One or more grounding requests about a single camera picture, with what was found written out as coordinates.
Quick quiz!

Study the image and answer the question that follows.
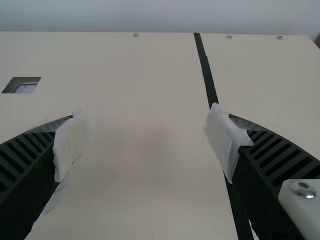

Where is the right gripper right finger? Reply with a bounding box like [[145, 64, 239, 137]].
[[203, 102, 320, 240]]

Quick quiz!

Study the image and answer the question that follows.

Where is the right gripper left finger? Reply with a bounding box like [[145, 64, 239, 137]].
[[0, 104, 89, 240]]

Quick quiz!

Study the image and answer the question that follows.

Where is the black strip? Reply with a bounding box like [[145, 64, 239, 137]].
[[193, 32, 256, 240]]

